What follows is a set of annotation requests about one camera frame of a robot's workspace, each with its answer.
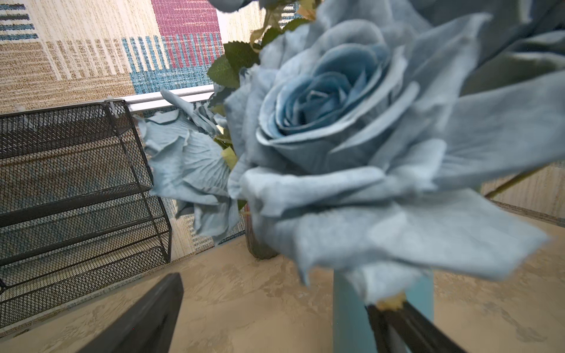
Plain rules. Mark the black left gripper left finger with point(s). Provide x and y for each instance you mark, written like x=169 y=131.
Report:
x=149 y=325

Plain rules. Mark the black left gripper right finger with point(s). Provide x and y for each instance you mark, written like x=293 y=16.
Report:
x=398 y=326

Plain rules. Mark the blue cylindrical vase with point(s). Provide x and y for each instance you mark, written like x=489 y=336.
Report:
x=351 y=328

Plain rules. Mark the pink ribbed glass vase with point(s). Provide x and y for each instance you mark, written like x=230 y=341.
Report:
x=256 y=247

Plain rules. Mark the black wire mesh shelf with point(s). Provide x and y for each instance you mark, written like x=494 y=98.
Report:
x=77 y=209

